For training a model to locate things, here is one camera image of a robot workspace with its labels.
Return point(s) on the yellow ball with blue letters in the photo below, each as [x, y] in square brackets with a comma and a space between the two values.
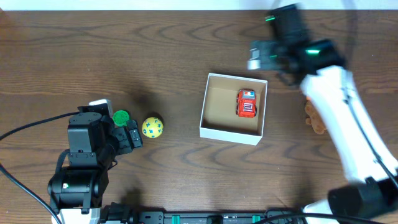
[152, 127]

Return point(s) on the black rail with green clips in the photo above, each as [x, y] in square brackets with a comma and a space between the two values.
[120, 213]

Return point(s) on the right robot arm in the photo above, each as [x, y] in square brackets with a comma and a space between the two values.
[321, 74]

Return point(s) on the red toy fire truck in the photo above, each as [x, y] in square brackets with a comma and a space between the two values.
[246, 103]

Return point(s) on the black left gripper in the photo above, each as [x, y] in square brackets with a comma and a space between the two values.
[123, 137]

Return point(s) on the brown plush toy with carrot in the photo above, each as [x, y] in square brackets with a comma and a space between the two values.
[313, 118]

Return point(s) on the green round toy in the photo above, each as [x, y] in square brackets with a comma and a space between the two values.
[121, 117]

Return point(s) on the white cardboard box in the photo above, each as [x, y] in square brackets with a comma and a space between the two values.
[219, 120]

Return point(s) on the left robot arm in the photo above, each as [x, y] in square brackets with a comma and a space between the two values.
[76, 191]

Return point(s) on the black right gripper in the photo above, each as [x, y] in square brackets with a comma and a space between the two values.
[280, 65]

